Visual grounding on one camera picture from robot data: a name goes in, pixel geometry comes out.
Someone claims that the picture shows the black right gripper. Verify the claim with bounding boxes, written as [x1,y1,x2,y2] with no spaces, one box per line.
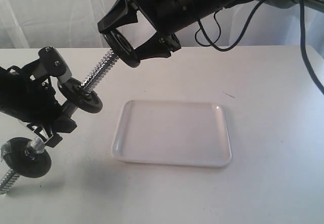
[97,0,203,68]

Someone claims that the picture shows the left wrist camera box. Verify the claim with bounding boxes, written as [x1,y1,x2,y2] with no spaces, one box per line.
[38,47,72,78]

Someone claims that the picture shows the chrome threaded dumbbell bar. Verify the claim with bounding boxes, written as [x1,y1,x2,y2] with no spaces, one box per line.
[1,51,118,194]

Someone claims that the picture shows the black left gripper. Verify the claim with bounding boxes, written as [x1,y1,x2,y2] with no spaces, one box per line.
[1,66,76,148]

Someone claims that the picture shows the black left end weight plate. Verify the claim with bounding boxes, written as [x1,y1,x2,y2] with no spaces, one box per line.
[1,137,52,178]

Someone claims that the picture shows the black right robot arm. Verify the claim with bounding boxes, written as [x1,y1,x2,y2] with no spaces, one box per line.
[97,0,323,68]

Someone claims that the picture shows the white rectangular plastic tray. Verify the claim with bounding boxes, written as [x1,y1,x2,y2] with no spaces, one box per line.
[111,100,232,168]

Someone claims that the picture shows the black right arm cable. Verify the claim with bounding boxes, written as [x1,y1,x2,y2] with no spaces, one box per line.
[194,0,324,95]

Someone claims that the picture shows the white background curtain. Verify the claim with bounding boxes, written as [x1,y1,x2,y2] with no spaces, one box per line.
[1,0,323,55]

